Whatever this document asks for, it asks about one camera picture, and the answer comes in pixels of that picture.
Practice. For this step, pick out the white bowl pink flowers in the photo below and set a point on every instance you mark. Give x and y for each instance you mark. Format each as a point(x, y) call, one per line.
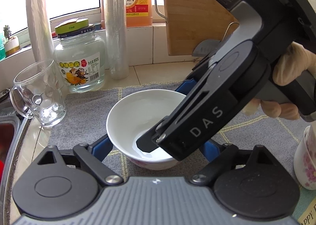
point(304, 165)

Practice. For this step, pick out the small potted plant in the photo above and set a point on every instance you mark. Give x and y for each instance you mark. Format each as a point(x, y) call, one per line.
point(12, 42)

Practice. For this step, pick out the short plastic wrap roll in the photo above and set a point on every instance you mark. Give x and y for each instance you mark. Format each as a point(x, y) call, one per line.
point(39, 30)

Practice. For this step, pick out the glass jar green lid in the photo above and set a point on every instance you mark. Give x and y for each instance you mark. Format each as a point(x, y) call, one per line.
point(80, 55)

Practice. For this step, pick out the bamboo cutting board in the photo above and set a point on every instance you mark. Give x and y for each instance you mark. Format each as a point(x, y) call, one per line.
point(192, 21)

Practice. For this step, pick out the santoku knife black handle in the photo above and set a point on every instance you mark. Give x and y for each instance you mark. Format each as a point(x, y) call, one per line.
point(205, 47)

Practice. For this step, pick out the tall plastic wrap roll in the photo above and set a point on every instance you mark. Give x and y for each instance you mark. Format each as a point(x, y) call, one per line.
point(115, 27)

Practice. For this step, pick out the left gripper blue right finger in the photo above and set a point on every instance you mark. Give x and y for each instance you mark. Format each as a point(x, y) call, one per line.
point(221, 159)

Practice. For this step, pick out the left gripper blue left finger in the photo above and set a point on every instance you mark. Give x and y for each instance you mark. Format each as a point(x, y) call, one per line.
point(90, 157)

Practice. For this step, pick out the metal wire board stand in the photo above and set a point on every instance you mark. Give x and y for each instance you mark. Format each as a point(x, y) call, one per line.
point(228, 29)

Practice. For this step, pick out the clear glass mug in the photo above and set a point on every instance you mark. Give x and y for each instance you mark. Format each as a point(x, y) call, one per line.
point(36, 93)

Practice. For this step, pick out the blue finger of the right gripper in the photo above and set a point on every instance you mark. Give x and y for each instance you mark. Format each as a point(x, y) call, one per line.
point(186, 86)
point(147, 142)

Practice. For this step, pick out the grey green checked cloth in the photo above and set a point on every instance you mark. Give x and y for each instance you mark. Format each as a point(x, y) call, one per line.
point(85, 122)

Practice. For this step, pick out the gloved right hand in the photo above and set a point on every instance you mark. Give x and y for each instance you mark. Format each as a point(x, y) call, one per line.
point(290, 66)

